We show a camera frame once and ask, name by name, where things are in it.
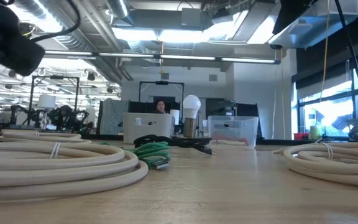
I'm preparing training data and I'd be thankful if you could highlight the white USB cable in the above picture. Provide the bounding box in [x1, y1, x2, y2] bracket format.
[0, 141, 150, 203]
[0, 129, 93, 146]
[273, 141, 358, 189]

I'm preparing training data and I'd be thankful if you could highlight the black USB cable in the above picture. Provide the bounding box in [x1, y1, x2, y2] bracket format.
[133, 134, 216, 156]

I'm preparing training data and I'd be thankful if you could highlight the green USB cable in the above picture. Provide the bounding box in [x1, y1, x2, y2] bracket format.
[99, 141, 172, 170]

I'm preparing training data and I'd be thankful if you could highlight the white table lamp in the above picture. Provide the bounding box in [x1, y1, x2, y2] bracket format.
[37, 94, 57, 129]

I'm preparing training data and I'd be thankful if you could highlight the person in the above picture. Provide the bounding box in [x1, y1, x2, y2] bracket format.
[154, 98, 169, 114]
[53, 105, 76, 131]

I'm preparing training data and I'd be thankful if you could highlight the black framed window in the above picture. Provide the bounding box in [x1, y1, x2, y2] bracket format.
[296, 58, 358, 138]

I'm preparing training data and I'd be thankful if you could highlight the long ceiling light strip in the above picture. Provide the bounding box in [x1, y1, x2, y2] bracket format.
[44, 49, 282, 65]

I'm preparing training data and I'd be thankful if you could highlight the black monitor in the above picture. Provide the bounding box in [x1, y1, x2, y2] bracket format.
[205, 98, 237, 119]

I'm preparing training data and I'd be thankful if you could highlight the pale yellow cylinder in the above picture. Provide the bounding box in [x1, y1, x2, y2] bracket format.
[310, 125, 322, 140]

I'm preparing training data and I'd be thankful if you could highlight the clear plastic bin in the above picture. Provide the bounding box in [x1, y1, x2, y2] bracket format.
[207, 115, 260, 149]

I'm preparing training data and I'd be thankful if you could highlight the white light bulb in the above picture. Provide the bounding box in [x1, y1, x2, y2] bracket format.
[182, 95, 201, 119]

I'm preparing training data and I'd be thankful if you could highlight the grey partition panel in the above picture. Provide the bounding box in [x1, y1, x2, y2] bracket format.
[99, 98, 130, 135]

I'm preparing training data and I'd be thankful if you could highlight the white opaque plastic bin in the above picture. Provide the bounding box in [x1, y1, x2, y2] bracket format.
[122, 112, 176, 144]

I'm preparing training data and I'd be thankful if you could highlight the yellow power cord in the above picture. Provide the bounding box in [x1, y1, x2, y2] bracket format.
[319, 0, 331, 102]

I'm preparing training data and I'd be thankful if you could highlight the black gantry frame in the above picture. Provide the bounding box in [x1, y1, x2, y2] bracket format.
[138, 80, 185, 113]
[28, 75, 80, 125]

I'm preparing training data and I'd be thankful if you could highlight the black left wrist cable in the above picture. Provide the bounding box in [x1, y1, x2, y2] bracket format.
[29, 0, 82, 44]

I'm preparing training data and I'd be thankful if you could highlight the black aluminium table frame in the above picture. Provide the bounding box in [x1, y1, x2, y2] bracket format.
[0, 123, 326, 146]

